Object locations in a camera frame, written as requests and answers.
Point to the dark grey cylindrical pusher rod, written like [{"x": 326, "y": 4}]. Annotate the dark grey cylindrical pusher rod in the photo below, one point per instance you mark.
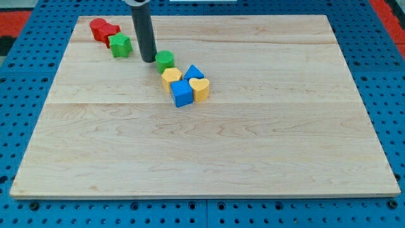
[{"x": 141, "y": 16}]

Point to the silver rod mount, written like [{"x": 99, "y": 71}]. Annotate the silver rod mount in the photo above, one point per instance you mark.
[{"x": 136, "y": 2}]

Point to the green star block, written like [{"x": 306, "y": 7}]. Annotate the green star block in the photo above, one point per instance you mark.
[{"x": 120, "y": 45}]

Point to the red star block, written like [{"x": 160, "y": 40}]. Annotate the red star block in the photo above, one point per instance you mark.
[{"x": 108, "y": 30}]

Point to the yellow hexagon block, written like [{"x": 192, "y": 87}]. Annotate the yellow hexagon block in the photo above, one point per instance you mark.
[{"x": 170, "y": 75}]

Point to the red cylinder block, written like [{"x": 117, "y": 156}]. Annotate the red cylinder block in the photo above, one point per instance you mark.
[{"x": 95, "y": 26}]

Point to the green cylinder block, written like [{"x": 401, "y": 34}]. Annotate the green cylinder block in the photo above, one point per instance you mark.
[{"x": 164, "y": 59}]

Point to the blue triangle block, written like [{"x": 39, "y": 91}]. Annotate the blue triangle block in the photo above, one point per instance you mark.
[{"x": 193, "y": 72}]

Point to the blue cube block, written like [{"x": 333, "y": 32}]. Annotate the blue cube block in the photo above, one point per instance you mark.
[{"x": 182, "y": 93}]

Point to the yellow heart block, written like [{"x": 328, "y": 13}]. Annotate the yellow heart block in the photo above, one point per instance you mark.
[{"x": 200, "y": 88}]

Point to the light wooden board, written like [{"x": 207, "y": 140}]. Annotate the light wooden board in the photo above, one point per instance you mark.
[{"x": 283, "y": 119}]

